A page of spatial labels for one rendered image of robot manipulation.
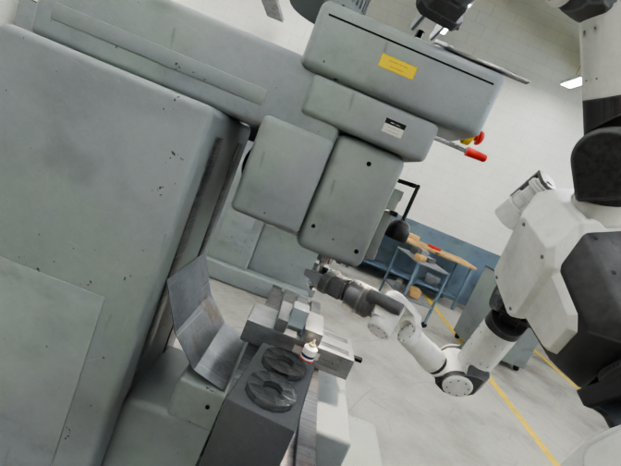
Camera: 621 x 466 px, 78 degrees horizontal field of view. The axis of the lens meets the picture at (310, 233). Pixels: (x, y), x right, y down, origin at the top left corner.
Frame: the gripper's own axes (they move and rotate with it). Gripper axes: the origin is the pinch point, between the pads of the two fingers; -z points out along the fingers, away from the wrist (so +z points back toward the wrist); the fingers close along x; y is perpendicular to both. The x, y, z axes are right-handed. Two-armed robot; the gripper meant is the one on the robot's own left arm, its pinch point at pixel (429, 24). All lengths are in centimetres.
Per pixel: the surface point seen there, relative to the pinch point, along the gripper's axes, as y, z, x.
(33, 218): -69, -38, -72
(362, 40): -13.6, -1.3, -15.5
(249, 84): -26.4, -16.6, -36.2
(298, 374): -88, -7, -10
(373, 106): -24.9, -6.6, -7.1
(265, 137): -37, -19, -28
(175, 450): -116, -59, -22
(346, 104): -25.8, -8.9, -13.4
